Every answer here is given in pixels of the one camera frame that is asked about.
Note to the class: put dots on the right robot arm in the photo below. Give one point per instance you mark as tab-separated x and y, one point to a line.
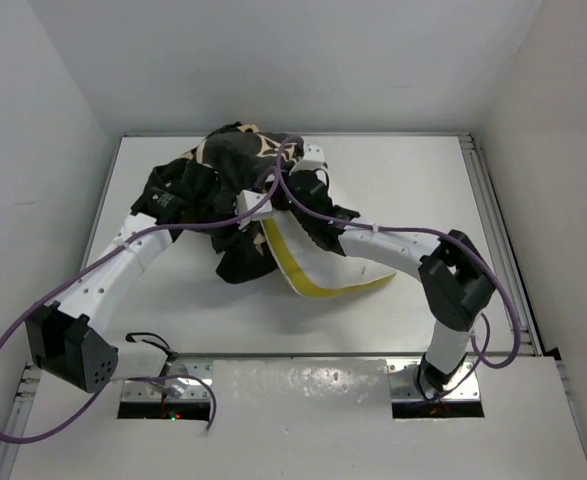
456	289

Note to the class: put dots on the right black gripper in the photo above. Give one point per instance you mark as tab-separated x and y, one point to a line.
287	179

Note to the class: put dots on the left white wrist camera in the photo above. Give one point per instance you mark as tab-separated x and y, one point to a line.
252	206

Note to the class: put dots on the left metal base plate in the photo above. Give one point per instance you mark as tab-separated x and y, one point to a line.
188	387

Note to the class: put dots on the aluminium table frame rail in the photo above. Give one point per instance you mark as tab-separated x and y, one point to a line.
499	244

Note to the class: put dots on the white pillow with yellow edge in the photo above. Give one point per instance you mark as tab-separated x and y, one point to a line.
311	271

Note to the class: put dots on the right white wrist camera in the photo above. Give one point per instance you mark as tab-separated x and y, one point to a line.
313	159

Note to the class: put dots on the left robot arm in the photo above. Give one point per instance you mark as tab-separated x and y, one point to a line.
66	333

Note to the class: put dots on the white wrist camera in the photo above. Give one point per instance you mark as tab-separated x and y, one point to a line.
313	159
252	206

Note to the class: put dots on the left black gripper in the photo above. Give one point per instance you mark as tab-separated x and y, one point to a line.
230	206

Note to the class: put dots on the black pillowcase with beige flowers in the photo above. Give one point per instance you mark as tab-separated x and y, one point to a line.
240	153

